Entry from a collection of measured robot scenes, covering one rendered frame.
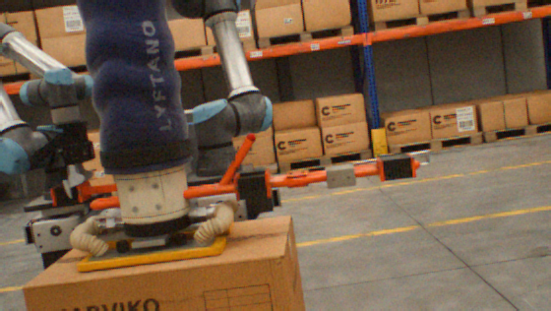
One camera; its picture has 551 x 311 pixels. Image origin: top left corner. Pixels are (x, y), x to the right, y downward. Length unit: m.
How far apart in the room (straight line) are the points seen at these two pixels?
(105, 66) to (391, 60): 8.86
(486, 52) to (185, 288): 9.41
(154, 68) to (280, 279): 0.56
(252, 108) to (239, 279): 0.84
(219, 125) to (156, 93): 0.60
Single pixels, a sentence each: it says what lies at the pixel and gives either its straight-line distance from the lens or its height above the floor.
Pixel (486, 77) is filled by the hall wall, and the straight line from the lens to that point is 10.74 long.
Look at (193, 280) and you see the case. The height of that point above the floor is 0.91.
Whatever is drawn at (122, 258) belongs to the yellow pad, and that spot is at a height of 0.97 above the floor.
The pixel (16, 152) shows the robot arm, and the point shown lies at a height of 1.21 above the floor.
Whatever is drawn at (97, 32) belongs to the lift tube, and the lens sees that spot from 1.65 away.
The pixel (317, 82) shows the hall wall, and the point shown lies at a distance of 10.20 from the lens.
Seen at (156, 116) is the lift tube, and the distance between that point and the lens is 1.64.
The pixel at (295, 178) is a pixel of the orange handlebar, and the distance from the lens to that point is 1.68.
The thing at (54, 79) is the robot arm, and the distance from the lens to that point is 2.03.
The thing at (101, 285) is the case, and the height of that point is 0.92.
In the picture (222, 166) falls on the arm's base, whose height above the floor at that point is 1.06.
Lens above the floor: 1.35
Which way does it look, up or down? 7 degrees down
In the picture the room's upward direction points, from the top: 8 degrees counter-clockwise
